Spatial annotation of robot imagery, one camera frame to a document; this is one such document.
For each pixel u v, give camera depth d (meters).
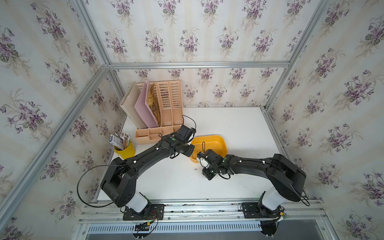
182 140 0.65
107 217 0.73
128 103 0.85
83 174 0.39
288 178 0.44
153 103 0.98
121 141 0.83
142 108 0.85
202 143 1.00
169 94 1.05
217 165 0.66
